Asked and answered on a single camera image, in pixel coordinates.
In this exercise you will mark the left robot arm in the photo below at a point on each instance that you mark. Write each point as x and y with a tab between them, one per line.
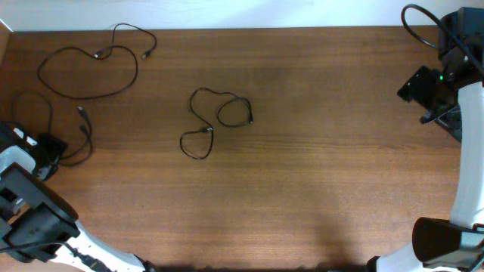
38	224

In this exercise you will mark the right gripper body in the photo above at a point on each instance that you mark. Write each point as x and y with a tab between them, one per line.
426	90

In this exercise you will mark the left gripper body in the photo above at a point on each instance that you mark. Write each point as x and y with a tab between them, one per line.
51	148

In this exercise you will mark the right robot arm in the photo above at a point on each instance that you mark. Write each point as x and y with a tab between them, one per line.
455	244

